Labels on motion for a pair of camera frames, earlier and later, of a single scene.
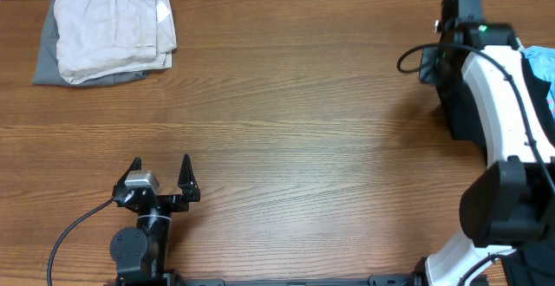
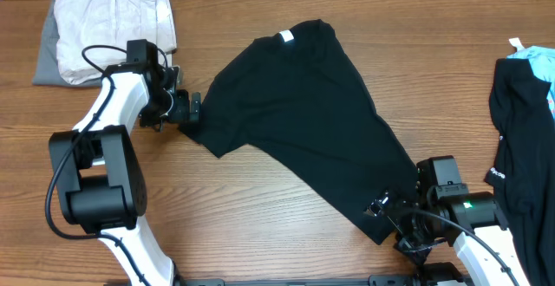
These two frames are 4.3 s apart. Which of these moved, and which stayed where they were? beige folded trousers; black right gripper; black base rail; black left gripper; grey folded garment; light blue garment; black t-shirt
Moved: black t-shirt; black right gripper; black left gripper
Stayed: black base rail; light blue garment; beige folded trousers; grey folded garment
